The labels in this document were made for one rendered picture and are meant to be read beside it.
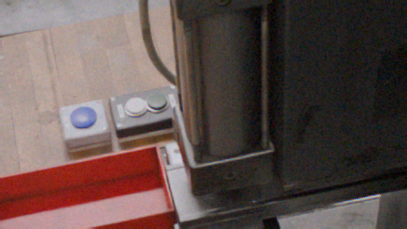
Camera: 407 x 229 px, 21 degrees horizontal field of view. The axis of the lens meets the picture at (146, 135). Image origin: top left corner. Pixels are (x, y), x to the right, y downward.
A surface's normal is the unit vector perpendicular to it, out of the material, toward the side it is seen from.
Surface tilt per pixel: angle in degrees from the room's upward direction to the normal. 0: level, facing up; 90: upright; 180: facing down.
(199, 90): 90
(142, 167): 90
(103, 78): 0
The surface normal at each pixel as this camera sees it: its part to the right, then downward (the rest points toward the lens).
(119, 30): -0.08, -0.65
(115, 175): 0.19, 0.74
